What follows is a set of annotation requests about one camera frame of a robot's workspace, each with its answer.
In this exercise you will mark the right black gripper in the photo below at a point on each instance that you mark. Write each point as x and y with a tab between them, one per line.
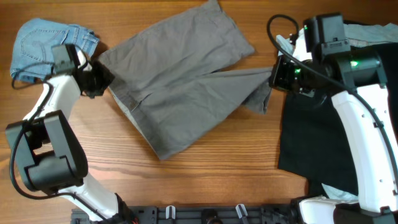
277	79

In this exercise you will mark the grey cotton shorts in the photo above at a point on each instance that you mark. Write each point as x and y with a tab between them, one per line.
174	80

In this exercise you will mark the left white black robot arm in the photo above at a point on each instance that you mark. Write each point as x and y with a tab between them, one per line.
47	161

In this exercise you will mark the light blue t-shirt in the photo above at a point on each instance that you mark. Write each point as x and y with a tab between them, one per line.
370	34

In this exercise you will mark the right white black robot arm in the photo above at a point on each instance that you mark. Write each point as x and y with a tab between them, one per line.
358	81

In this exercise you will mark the blue denim jeans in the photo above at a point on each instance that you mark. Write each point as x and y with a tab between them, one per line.
32	50

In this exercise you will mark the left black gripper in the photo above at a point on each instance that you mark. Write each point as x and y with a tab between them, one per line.
107	78

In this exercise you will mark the black shorts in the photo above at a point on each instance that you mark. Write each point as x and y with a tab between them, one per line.
317	140

